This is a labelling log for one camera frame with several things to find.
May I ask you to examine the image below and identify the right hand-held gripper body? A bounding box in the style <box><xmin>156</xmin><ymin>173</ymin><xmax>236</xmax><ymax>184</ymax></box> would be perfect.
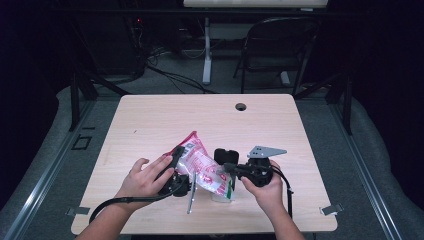
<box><xmin>244</xmin><ymin>145</ymin><xmax>288</xmax><ymax>188</ymax></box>

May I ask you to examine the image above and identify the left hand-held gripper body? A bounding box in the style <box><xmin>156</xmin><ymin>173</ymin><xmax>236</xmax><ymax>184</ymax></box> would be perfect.
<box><xmin>158</xmin><ymin>171</ymin><xmax>198</xmax><ymax>215</ymax></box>

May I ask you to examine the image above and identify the glass jar with black lid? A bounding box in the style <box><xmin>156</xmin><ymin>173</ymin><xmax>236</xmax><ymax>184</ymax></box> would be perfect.
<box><xmin>211</xmin><ymin>147</ymin><xmax>240</xmax><ymax>204</ymax></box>

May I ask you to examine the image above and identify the pink and white snack bag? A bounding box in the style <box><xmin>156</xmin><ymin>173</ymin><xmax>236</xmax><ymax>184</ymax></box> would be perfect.
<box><xmin>163</xmin><ymin>130</ymin><xmax>236</xmax><ymax>201</ymax></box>

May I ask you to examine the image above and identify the person's right hand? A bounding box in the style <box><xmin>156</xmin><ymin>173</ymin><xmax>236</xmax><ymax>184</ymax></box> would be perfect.
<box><xmin>240</xmin><ymin>160</ymin><xmax>285</xmax><ymax>215</ymax></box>

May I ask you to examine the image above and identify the person's left hand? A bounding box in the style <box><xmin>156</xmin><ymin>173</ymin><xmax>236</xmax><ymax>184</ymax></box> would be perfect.
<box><xmin>114</xmin><ymin>155</ymin><xmax>176</xmax><ymax>211</ymax></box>

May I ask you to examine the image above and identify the grey tape strip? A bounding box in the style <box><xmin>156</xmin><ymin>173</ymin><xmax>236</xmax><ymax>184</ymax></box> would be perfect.
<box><xmin>318</xmin><ymin>203</ymin><xmax>345</xmax><ymax>216</ymax></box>
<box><xmin>65</xmin><ymin>206</ymin><xmax>91</xmax><ymax>217</ymax></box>

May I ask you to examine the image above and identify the white background desk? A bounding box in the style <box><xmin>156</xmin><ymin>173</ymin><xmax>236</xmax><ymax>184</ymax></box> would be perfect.
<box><xmin>182</xmin><ymin>0</ymin><xmax>330</xmax><ymax>86</ymax></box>

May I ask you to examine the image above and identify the black metal stand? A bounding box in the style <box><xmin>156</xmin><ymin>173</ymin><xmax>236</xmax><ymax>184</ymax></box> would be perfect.
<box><xmin>293</xmin><ymin>70</ymin><xmax>354</xmax><ymax>136</ymax></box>
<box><xmin>67</xmin><ymin>69</ymin><xmax>132</xmax><ymax>133</ymax></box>

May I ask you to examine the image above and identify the dark equipment cabinet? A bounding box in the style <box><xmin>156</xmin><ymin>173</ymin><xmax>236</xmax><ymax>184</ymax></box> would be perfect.
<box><xmin>94</xmin><ymin>12</ymin><xmax>148</xmax><ymax>76</ymax></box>

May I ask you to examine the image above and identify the black folding chair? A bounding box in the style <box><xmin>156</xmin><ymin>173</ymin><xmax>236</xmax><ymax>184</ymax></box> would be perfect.
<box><xmin>232</xmin><ymin>16</ymin><xmax>322</xmax><ymax>97</ymax></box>

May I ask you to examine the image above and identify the right hand-held gripper black cable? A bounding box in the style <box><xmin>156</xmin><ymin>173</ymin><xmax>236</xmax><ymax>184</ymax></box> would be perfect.
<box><xmin>271</xmin><ymin>164</ymin><xmax>295</xmax><ymax>220</ymax></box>

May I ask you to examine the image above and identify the hand-held gripper black cable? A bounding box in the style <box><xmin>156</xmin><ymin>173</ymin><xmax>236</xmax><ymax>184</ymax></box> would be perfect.
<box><xmin>271</xmin><ymin>164</ymin><xmax>295</xmax><ymax>220</ymax></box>
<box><xmin>88</xmin><ymin>181</ymin><xmax>188</xmax><ymax>225</ymax></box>

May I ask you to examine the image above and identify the left hand-held gripper black cable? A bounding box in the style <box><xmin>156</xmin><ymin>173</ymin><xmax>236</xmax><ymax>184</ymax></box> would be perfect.
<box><xmin>88</xmin><ymin>181</ymin><xmax>188</xmax><ymax>225</ymax></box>

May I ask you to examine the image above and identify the long black floor cable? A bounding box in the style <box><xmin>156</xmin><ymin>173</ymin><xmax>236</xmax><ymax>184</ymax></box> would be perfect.
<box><xmin>145</xmin><ymin>63</ymin><xmax>218</xmax><ymax>95</ymax></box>

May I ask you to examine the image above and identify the aluminium floor rail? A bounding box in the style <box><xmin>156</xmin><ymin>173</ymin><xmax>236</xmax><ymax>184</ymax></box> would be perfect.
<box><xmin>0</xmin><ymin>99</ymin><xmax>98</xmax><ymax>240</ymax></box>
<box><xmin>328</xmin><ymin>99</ymin><xmax>405</xmax><ymax>240</ymax></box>

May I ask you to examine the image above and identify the tangle of dark cables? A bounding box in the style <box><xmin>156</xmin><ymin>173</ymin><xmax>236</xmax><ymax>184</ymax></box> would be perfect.
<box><xmin>126</xmin><ymin>15</ymin><xmax>175</xmax><ymax>78</ymax></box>

